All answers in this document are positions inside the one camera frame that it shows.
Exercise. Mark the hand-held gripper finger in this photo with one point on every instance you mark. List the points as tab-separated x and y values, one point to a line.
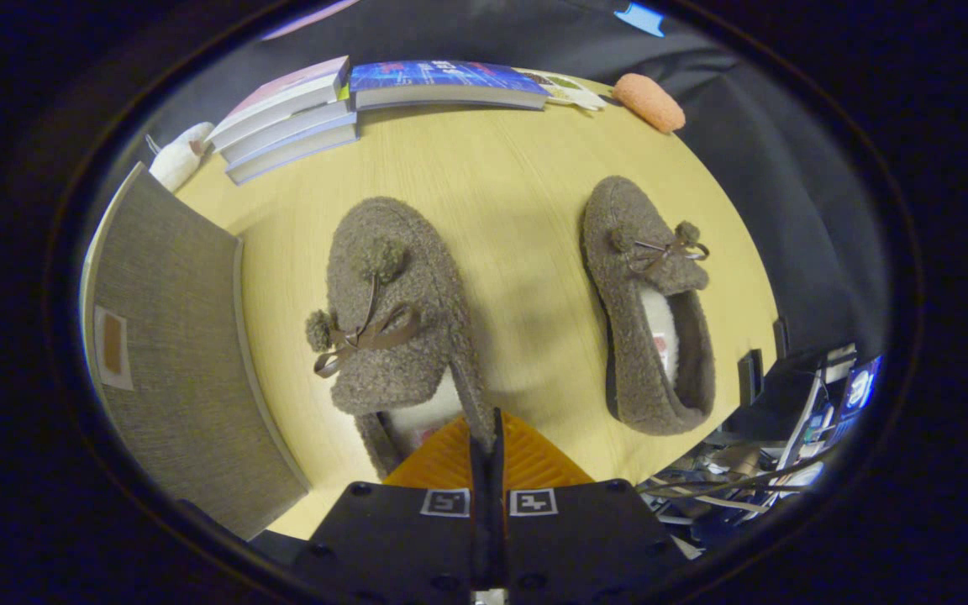
481	470
496	470

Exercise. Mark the brown fuzzy shoe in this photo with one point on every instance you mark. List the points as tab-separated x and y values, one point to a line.
648	311
391	319

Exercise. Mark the grey fabric storage box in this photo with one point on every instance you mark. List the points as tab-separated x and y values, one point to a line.
186	353

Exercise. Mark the black chair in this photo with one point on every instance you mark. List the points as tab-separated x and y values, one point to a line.
774	382

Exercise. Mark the blue spine book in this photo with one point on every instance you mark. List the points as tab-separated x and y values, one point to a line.
295	151

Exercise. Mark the blue lit screen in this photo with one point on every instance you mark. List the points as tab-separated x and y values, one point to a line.
860	388

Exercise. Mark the white printed card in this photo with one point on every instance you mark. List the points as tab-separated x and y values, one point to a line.
572	91

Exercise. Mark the blue cover book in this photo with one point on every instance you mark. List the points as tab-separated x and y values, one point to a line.
450	82

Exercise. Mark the white cover book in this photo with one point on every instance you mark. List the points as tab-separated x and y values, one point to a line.
291	130

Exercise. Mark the orange sponge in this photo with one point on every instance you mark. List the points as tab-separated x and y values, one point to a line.
650	101

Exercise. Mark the pink cover book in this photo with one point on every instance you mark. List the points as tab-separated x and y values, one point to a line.
286	97

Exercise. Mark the white plush toy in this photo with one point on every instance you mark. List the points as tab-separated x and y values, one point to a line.
177	155

